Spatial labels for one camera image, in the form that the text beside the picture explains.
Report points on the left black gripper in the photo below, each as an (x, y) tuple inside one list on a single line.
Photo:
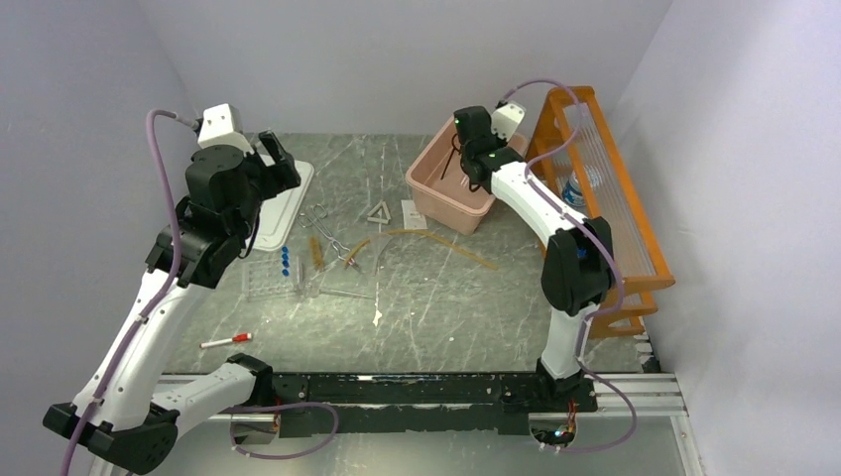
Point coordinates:
[(282, 174)]

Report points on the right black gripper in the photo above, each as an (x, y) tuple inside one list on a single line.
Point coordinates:
[(501, 143)]

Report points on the black iron ring stand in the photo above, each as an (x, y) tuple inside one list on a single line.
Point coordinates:
[(455, 148)]

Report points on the metal crucible tongs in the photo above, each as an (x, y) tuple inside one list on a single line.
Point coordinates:
[(314, 217)]

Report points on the tan bottle brush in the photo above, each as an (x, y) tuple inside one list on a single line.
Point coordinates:
[(316, 253)]

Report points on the white paper packet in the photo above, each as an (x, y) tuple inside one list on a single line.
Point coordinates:
[(412, 218)]

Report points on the glass stirring rod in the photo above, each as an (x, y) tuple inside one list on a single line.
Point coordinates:
[(339, 293)]

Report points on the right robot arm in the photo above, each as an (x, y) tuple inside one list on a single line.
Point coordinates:
[(578, 268)]

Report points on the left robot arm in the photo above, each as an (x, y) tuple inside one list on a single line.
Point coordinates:
[(119, 416)]

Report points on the white plastic tray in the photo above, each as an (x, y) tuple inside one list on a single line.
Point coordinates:
[(278, 215)]

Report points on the pink plastic bin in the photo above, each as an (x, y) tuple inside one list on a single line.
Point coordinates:
[(449, 201)]

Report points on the orange wooden rack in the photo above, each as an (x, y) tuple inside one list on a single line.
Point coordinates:
[(608, 191)]

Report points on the clear well plate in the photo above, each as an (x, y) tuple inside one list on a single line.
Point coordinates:
[(263, 279)]

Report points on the white blue bottle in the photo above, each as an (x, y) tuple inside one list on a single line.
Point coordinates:
[(572, 192)]

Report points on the red white marker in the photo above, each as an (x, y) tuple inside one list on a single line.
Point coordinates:
[(239, 338)]

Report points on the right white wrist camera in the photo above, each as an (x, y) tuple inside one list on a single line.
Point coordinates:
[(506, 118)]

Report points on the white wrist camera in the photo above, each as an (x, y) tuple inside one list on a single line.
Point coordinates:
[(506, 118), (222, 126)]

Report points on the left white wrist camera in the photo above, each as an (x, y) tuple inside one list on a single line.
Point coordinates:
[(222, 126)]

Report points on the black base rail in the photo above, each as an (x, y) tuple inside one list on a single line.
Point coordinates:
[(509, 403)]

